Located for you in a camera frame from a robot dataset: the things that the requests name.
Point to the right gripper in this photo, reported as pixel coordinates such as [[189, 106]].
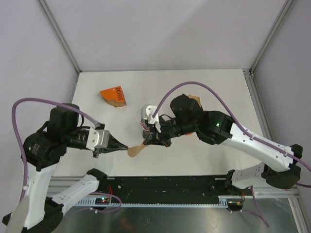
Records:
[[159, 137]]

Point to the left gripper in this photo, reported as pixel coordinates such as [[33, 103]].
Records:
[[114, 144]]

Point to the orange coffee filter box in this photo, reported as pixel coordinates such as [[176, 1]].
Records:
[[114, 96]]

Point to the brown paper coffee filter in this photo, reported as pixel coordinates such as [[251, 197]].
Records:
[[195, 98]]

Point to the clear glass dripper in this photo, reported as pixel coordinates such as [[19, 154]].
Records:
[[141, 121]]

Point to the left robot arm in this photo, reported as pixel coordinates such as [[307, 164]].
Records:
[[41, 152]]

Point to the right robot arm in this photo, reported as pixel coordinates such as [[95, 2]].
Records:
[[277, 166]]

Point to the black red carafe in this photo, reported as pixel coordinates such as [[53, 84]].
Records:
[[147, 135]]

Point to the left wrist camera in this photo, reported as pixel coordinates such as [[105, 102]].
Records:
[[97, 139]]

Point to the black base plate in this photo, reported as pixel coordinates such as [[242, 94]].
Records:
[[170, 187]]

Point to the grey cable duct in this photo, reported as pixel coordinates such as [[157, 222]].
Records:
[[218, 202]]

